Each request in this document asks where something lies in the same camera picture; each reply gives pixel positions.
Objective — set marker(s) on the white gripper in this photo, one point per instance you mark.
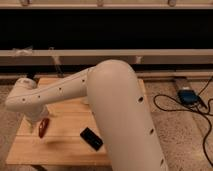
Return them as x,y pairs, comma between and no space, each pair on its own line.
35,116

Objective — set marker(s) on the red pepper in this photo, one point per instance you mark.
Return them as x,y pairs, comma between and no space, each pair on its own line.
43,127

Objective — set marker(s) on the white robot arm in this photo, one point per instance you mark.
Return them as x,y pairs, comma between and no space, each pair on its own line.
118,106

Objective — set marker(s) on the wooden table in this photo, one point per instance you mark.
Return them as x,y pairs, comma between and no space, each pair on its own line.
62,144

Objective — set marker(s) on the black rectangular block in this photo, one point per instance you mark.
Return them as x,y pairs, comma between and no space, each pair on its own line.
91,138

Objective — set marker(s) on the blue black device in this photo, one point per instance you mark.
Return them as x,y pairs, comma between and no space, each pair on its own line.
187,96

